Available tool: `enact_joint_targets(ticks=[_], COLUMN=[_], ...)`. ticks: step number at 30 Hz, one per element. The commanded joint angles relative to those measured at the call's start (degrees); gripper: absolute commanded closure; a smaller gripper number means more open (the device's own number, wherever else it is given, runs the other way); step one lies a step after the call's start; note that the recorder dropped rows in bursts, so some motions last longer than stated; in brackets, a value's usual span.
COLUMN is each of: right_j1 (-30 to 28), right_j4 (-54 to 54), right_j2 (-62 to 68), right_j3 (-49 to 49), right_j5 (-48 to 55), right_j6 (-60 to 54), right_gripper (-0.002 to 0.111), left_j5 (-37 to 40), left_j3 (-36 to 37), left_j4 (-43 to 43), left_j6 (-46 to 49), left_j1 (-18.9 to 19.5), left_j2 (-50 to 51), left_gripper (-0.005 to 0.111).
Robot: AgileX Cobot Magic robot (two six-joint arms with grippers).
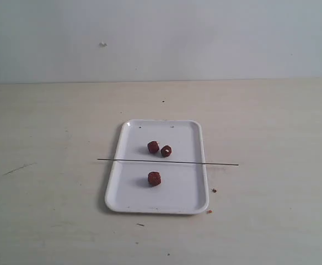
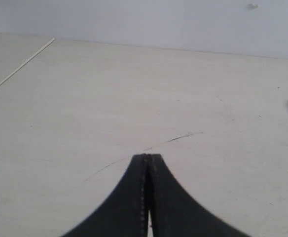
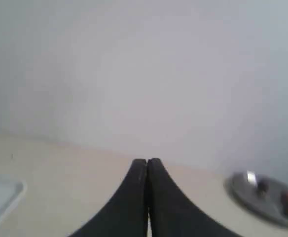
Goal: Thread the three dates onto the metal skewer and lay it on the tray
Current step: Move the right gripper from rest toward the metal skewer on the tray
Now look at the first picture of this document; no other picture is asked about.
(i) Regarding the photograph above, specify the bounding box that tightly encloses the thin metal skewer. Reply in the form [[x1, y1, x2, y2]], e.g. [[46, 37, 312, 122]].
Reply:
[[96, 158, 239, 166]]

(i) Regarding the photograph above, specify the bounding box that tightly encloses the white rectangular plastic tray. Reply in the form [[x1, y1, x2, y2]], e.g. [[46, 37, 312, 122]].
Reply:
[[105, 119, 209, 215]]

